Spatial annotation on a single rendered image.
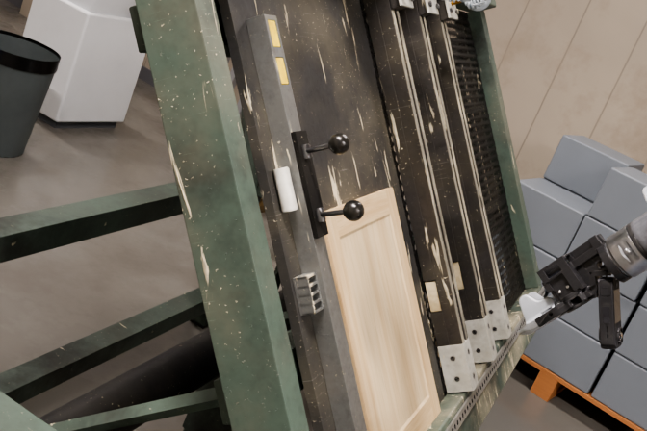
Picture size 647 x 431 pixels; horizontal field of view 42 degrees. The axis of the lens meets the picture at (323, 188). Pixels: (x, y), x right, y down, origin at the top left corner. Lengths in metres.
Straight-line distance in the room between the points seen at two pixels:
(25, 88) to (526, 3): 3.38
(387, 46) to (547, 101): 3.93
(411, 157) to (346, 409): 0.79
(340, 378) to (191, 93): 0.60
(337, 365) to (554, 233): 3.21
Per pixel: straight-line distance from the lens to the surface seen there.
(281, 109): 1.54
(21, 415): 1.78
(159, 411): 1.62
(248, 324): 1.34
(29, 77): 5.02
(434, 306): 2.21
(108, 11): 5.88
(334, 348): 1.58
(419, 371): 2.04
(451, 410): 2.15
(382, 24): 2.18
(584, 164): 5.08
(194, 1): 1.34
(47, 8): 5.98
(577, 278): 1.41
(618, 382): 4.73
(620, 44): 5.94
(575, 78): 6.00
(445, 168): 2.39
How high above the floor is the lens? 1.84
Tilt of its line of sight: 16 degrees down
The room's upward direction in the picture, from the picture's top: 22 degrees clockwise
